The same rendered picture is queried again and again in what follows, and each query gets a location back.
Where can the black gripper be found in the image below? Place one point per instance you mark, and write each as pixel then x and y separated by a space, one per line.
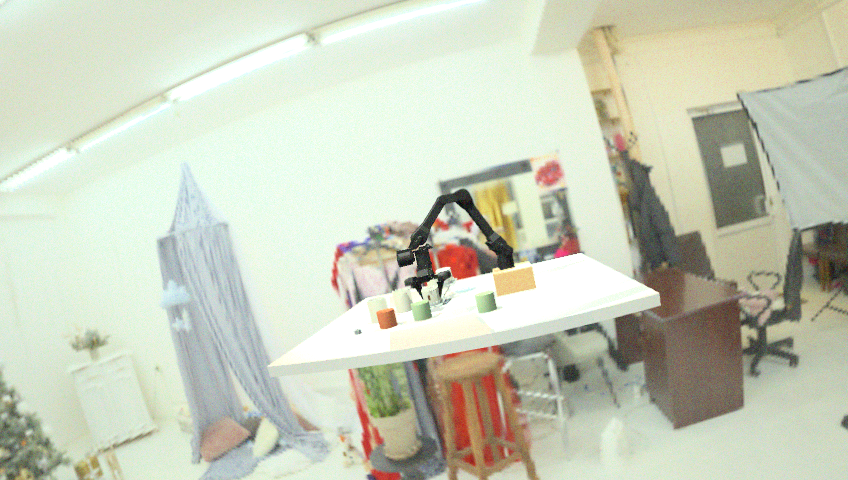
pixel 442 276

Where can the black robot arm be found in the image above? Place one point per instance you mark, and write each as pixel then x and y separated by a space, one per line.
pixel 419 237

